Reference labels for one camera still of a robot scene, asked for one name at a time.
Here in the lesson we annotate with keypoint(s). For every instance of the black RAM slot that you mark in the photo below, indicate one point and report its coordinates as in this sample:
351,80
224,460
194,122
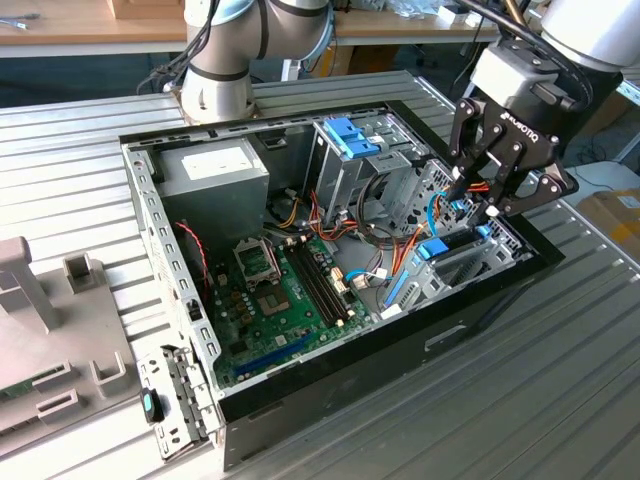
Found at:
313,286
324,283

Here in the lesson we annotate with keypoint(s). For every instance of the black open PC case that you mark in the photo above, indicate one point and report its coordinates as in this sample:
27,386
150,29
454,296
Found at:
400,360

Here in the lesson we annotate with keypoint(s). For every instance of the CPU socket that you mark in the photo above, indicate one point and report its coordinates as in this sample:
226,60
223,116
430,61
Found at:
273,301

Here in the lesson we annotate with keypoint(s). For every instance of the cardboard box with yellow label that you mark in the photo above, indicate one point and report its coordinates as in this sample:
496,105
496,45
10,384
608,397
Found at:
615,220

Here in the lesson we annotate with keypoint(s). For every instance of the grey expansion slot latch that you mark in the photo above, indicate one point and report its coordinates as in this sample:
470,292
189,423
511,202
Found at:
182,390

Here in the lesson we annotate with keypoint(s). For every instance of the blue plastic drive latch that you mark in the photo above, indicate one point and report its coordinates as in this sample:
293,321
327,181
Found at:
362,148
342,131

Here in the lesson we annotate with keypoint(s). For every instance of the hard disk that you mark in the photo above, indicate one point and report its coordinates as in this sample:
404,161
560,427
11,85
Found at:
432,249

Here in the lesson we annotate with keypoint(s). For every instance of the grey metal drive cage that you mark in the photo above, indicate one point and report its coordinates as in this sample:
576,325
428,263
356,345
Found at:
335,175

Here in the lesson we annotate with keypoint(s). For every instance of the white side table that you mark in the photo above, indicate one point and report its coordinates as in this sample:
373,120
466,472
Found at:
605,175

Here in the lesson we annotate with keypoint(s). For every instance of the white small box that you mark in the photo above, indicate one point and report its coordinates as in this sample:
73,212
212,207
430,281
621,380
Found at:
447,15

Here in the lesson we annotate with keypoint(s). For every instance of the blue expansion slot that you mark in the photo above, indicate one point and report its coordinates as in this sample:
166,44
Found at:
272,356

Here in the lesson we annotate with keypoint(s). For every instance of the green RAM stick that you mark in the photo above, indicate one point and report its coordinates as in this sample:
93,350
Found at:
20,386

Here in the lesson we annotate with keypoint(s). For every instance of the grey metal disk bay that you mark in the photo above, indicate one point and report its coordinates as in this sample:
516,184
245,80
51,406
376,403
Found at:
425,285

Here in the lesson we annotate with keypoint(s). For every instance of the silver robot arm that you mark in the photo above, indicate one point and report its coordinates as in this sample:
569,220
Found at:
215,75

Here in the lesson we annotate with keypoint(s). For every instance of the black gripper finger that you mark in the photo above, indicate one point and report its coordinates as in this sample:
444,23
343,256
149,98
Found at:
545,192
475,135

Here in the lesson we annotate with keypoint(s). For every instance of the clear plastic bags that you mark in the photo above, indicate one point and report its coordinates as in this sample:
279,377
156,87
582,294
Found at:
415,9

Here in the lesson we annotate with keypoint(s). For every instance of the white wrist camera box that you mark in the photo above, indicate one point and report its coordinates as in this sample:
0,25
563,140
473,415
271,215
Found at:
505,70

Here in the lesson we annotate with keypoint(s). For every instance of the green motherboard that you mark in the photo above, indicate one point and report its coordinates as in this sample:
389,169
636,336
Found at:
295,332

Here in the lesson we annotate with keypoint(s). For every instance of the brown wooden box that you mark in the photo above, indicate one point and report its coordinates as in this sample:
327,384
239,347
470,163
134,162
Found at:
140,9

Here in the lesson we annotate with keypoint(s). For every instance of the grey parts rack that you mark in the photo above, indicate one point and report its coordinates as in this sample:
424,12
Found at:
75,325

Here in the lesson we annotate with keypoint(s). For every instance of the brown cardboard box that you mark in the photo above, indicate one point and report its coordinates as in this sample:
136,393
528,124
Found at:
375,60

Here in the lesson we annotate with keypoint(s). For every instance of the long wooden desk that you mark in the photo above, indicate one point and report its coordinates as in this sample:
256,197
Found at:
400,29

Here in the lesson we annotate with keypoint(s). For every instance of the aluminium shelf frame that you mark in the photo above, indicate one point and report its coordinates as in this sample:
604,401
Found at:
631,92

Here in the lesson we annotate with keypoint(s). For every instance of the grey power supply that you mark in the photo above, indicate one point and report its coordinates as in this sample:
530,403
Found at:
215,200

